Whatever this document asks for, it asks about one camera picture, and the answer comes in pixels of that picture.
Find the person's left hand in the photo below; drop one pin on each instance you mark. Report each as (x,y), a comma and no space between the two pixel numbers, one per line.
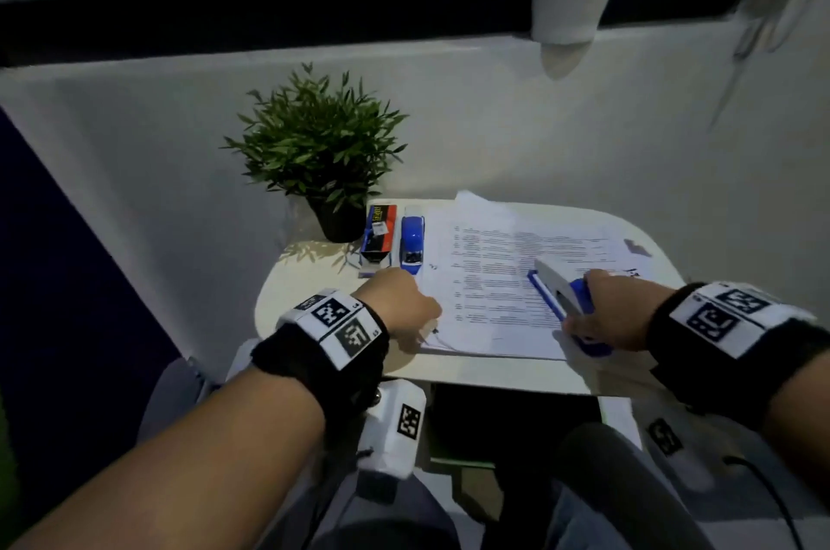
(399,303)

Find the person's right hand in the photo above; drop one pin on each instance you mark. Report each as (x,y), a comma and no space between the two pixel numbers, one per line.
(622,316)

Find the blue white stapler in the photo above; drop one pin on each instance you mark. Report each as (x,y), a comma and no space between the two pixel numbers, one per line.
(558,280)
(412,238)

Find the blue staples box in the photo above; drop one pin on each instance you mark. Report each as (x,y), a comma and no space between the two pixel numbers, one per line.
(379,238)

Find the stack of printed papers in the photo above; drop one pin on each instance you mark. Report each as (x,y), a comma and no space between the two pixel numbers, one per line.
(493,283)

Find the person's left forearm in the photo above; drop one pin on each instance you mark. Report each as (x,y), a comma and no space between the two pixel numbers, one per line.
(181,472)

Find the person's grey trousers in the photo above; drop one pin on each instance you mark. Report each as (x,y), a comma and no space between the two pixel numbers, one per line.
(616,491)

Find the green flat board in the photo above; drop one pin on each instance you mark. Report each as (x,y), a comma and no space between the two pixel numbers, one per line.
(460,462)

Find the green potted plant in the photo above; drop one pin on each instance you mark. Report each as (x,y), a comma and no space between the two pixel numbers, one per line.
(318,141)

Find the grey round stool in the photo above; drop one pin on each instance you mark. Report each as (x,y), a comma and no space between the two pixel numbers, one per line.
(168,400)

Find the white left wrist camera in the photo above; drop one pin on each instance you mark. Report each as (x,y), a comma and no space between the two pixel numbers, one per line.
(382,446)

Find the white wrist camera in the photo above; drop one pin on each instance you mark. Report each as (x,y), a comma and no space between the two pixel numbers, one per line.
(687,459)
(382,446)

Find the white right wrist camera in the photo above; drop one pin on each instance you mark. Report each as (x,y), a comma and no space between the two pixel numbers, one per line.
(687,459)

